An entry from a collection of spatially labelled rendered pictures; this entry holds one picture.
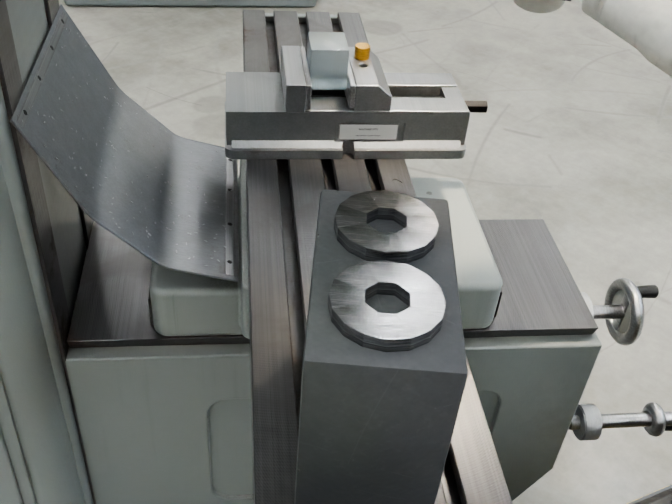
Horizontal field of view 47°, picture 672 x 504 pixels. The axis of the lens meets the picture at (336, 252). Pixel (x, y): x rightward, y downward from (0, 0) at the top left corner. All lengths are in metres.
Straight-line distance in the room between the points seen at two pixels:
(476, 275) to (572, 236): 1.55
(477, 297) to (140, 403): 0.52
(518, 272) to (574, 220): 1.45
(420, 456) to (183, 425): 0.66
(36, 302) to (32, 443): 0.24
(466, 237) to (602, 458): 0.96
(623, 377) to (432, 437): 1.63
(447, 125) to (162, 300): 0.47
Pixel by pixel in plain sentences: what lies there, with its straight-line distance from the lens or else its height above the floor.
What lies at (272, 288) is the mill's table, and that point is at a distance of 0.90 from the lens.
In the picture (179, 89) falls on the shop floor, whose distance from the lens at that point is 3.26.
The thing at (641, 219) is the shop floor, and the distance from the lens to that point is 2.84.
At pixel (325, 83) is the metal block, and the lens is 1.11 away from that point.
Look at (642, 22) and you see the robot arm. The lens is 0.87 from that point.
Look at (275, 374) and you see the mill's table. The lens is 0.81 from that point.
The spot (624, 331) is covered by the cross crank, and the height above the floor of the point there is 0.59.
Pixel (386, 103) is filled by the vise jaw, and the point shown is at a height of 0.99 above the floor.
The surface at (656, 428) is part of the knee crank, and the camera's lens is 1.44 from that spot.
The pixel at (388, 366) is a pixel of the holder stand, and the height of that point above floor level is 1.09.
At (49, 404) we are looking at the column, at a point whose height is 0.64.
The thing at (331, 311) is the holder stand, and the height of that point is 1.10.
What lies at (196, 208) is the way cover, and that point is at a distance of 1.12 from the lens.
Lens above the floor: 1.51
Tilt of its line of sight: 39 degrees down
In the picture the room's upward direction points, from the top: 5 degrees clockwise
